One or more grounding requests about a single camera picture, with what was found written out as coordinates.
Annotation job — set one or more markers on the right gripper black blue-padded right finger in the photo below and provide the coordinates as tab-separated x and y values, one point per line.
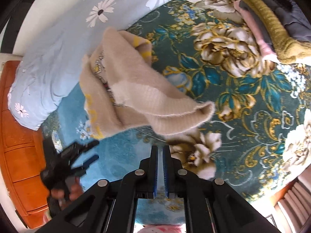
210	206

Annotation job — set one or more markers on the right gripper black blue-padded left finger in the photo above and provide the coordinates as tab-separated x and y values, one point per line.
109	206

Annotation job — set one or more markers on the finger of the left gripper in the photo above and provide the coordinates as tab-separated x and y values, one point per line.
81	170
82	148

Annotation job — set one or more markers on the beige fuzzy sweater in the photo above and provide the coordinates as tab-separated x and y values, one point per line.
123	91

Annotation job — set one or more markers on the orange wooden headboard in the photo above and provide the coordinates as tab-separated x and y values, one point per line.
22	159

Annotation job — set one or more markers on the light blue daisy duvet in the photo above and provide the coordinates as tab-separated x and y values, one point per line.
51	66

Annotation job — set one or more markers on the teal floral bed blanket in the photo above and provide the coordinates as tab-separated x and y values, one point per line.
254	114

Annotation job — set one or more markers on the pink folded garment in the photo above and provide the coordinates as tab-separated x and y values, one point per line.
266	52

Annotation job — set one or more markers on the mustard yellow knit garment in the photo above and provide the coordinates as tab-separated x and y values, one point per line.
288	50

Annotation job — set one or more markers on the dark grey folded garment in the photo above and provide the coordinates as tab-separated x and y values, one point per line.
291	17

